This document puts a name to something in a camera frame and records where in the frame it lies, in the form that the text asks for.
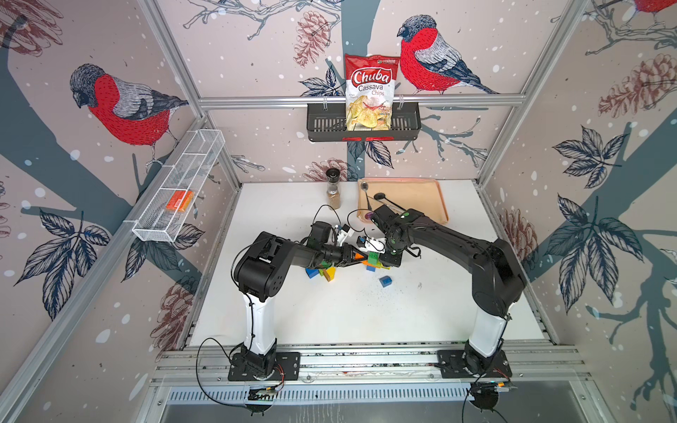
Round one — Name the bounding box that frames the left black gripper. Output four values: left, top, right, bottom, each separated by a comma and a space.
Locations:
320, 244, 367, 269

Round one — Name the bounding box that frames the green square brick back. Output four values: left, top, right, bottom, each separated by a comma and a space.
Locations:
368, 252, 379, 267

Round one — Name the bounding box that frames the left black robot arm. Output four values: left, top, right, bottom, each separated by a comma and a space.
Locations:
231, 232, 368, 380

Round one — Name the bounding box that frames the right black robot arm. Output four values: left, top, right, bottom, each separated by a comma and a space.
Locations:
371, 206, 526, 376

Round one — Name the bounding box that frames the black spoon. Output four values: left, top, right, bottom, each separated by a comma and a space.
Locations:
374, 192, 405, 211

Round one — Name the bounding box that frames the beige tray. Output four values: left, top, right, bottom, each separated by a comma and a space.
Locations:
357, 178, 449, 225

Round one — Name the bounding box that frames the small grey spoon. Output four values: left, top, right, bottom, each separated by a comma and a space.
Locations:
361, 182, 372, 211

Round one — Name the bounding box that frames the glass spice shaker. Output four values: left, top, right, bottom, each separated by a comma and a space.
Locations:
325, 167, 341, 210

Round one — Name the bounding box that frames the Chuba cassava chips bag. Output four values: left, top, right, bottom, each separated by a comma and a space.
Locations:
345, 55, 400, 131

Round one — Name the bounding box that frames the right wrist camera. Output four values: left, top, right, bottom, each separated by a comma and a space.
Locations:
356, 235, 386, 254

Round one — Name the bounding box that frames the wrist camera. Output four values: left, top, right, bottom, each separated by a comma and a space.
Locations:
306, 221, 354, 249
356, 235, 386, 254

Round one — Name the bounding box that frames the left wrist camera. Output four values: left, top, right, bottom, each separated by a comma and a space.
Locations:
306, 221, 354, 249

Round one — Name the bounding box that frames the black wall basket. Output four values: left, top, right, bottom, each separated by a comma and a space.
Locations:
306, 100, 422, 142

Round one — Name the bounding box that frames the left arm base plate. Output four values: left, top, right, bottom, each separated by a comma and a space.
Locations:
227, 352, 301, 382

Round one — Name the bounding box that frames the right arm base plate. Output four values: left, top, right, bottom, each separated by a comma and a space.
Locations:
435, 350, 512, 379

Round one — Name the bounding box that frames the orange block in wire basket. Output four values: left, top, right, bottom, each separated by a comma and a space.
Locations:
165, 190, 195, 213

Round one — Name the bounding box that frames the white wire wall basket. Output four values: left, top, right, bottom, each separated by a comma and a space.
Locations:
132, 129, 225, 243

